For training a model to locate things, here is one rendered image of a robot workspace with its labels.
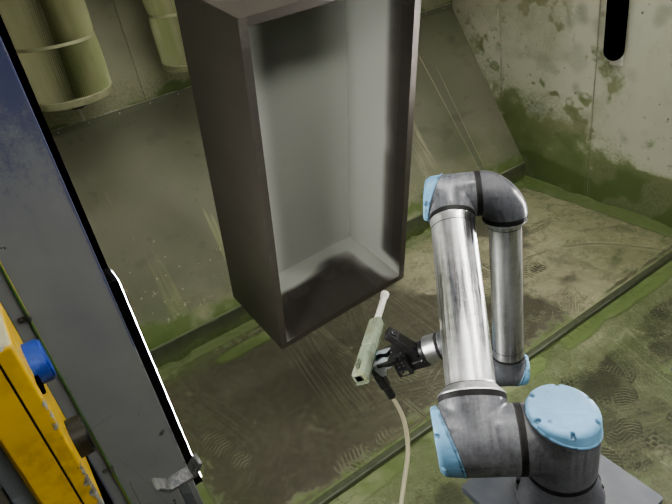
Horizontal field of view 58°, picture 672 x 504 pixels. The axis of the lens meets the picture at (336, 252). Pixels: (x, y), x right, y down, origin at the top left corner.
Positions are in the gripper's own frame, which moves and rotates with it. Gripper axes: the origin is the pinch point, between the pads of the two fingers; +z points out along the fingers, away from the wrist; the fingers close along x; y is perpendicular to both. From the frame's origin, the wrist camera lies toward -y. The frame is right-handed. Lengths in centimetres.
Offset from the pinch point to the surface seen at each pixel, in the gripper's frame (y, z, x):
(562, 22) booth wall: -33, -97, 202
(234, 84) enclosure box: -98, -14, -6
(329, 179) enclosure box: -46, 6, 63
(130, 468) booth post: -40, 26, -73
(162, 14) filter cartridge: -133, 47, 95
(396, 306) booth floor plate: 35, 21, 91
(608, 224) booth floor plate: 71, -81, 165
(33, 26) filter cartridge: -150, 75, 54
